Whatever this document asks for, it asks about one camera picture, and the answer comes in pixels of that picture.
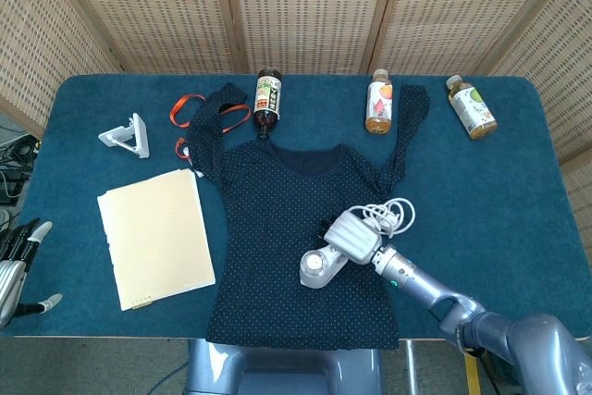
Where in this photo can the woven wicker folding screen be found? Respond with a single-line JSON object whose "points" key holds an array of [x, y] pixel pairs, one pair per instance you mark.
{"points": [[305, 11]]}

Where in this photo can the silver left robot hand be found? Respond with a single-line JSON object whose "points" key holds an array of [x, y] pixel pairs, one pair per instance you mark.
{"points": [[14, 275]]}

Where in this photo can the orange label tea bottle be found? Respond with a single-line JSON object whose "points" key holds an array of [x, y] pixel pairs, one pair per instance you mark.
{"points": [[379, 103]]}

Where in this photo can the navy dotted long-sleeve shirt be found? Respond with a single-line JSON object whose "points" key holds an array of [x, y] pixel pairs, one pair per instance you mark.
{"points": [[259, 191]]}

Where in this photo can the white folding phone stand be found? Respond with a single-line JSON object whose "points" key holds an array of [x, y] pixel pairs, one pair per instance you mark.
{"points": [[139, 136]]}

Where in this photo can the green label tea bottle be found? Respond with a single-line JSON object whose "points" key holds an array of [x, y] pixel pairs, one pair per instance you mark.
{"points": [[472, 108]]}

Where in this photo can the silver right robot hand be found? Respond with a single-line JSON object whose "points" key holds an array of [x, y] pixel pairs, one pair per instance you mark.
{"points": [[353, 238]]}

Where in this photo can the white table leg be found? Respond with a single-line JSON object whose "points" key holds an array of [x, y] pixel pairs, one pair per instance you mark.
{"points": [[410, 367]]}

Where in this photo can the blue-grey robot torso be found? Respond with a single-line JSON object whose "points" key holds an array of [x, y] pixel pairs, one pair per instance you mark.
{"points": [[287, 367]]}

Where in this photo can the teal table cover cloth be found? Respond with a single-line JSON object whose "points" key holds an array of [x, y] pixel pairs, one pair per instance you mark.
{"points": [[462, 182]]}

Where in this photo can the dark brown drink bottle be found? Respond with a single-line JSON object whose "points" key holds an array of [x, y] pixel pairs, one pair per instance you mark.
{"points": [[268, 103]]}

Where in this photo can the white garment steamer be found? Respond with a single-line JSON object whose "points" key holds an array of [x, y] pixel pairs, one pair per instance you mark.
{"points": [[314, 263]]}

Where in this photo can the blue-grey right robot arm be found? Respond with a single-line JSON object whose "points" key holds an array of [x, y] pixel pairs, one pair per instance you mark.
{"points": [[416, 277]]}

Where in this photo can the yellow floor tape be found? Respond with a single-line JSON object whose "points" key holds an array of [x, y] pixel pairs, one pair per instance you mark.
{"points": [[472, 376]]}

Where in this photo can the cream loose-leaf binder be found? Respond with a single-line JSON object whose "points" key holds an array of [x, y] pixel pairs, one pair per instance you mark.
{"points": [[157, 238]]}

